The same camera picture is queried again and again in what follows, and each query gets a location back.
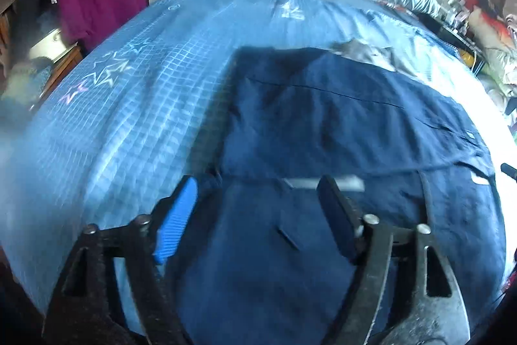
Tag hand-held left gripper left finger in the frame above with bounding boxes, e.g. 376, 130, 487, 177
42, 175, 198, 345

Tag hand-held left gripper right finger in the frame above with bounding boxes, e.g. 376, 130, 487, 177
317, 175, 471, 345

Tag navy blue garment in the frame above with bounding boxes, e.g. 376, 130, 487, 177
165, 46, 512, 345

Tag pile of mixed clothes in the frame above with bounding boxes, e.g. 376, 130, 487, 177
448, 0, 517, 115

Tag blue grid bed sheet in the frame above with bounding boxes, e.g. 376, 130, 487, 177
0, 0, 517, 333

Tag wooden nightstand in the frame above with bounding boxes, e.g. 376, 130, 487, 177
38, 45, 84, 97

